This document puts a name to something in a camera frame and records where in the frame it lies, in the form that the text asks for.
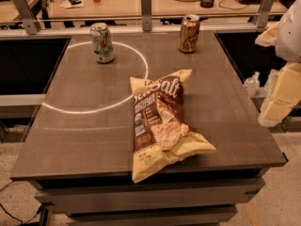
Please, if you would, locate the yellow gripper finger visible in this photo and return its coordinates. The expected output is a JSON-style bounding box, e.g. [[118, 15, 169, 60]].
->
[[255, 23, 279, 47]]

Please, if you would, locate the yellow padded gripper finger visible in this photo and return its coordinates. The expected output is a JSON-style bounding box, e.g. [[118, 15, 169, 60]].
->
[[258, 62, 301, 127]]

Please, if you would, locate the brown sea salt chip bag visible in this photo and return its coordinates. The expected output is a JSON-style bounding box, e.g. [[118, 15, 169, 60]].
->
[[130, 70, 215, 183]]

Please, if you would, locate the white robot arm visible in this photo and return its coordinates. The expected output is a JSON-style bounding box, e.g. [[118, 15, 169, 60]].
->
[[255, 0, 301, 127]]

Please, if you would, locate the orange brown soda can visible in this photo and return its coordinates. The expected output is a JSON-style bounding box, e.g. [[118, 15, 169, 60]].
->
[[179, 14, 200, 53]]

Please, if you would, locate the green white soda can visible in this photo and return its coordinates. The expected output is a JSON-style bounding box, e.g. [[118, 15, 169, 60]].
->
[[90, 23, 114, 63]]

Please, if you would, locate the clear plastic bottle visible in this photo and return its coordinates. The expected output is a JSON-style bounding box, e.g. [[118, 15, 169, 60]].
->
[[244, 72, 260, 97]]

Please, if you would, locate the black mesh cup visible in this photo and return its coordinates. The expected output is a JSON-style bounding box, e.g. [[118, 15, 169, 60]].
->
[[200, 0, 214, 8]]

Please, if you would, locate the wooden background desk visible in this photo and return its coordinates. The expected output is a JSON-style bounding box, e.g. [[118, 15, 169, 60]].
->
[[46, 0, 290, 20]]

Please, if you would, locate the right metal rail bracket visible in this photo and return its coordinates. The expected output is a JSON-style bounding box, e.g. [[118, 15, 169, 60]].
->
[[254, 0, 276, 28]]

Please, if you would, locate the metal rail bracket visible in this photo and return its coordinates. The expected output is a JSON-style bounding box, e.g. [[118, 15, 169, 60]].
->
[[12, 0, 40, 35], [254, 0, 276, 28], [141, 0, 151, 31]]

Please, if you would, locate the middle metal rail bracket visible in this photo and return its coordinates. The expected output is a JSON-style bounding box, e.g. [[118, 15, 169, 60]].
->
[[141, 0, 151, 31]]

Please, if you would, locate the left metal rail bracket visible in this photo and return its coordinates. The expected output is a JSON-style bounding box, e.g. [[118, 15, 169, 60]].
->
[[12, 0, 40, 35]]

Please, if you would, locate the black floor cable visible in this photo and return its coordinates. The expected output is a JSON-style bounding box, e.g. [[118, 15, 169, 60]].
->
[[0, 181, 43, 226]]

